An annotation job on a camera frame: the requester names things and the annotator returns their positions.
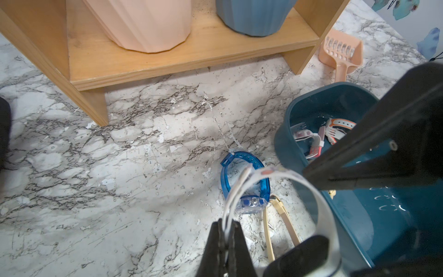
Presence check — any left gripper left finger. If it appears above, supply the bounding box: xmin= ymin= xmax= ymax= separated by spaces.
xmin=196 ymin=219 xmax=226 ymax=277

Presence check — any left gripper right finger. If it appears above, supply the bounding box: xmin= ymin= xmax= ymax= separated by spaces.
xmin=226 ymin=220 xmax=257 ymax=277

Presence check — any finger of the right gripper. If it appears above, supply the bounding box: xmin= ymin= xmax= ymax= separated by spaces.
xmin=263 ymin=235 xmax=329 ymax=277

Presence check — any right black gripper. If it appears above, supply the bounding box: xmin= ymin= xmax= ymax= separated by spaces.
xmin=302 ymin=62 xmax=443 ymax=277

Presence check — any teal storage box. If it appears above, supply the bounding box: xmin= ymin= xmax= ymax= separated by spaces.
xmin=274 ymin=82 xmax=443 ymax=273

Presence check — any white clear strap watch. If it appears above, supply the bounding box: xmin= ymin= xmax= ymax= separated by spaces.
xmin=221 ymin=165 xmax=341 ymax=277

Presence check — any pink plastic scoop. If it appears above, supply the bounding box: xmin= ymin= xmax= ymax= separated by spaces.
xmin=318 ymin=29 xmax=363 ymax=83

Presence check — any blue pot flowering plant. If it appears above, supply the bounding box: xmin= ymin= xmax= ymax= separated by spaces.
xmin=216 ymin=0 xmax=297 ymax=37

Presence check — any pink pot green plant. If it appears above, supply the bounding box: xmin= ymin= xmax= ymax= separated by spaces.
xmin=84 ymin=0 xmax=192 ymax=53

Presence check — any black work glove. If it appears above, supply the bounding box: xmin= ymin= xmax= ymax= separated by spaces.
xmin=0 ymin=98 xmax=12 ymax=169

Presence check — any wooden shelf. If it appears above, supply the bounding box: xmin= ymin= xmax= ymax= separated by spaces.
xmin=1 ymin=1 xmax=347 ymax=126

